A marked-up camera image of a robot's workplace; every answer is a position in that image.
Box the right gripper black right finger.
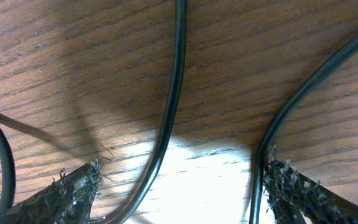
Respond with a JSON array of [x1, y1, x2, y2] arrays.
[[264, 146, 358, 224]]

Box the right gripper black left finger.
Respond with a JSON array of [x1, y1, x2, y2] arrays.
[[0, 159, 102, 224]]

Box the black thin usb cable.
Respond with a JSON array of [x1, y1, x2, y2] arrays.
[[0, 0, 358, 224]]

